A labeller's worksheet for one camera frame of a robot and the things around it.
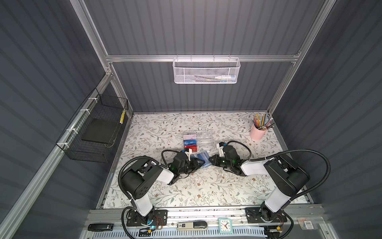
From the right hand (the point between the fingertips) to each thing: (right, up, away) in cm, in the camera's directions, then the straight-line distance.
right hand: (210, 160), depth 92 cm
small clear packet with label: (+43, -25, -22) cm, 55 cm away
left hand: (-3, 0, -5) cm, 6 cm away
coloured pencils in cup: (+35, +25, +9) cm, 44 cm away
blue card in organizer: (-12, +11, +4) cm, 17 cm away
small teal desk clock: (+5, -25, -23) cm, 34 cm away
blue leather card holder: (-4, +2, +1) cm, 5 cm away
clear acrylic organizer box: (-8, +12, +4) cm, 15 cm away
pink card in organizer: (-13, +15, +4) cm, 20 cm away
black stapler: (-54, -25, -24) cm, 64 cm away
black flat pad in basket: (-57, +19, -18) cm, 63 cm away
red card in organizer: (-10, +8, +4) cm, 13 cm away
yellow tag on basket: (-50, +27, -9) cm, 58 cm away
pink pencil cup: (+33, +16, +10) cm, 38 cm away
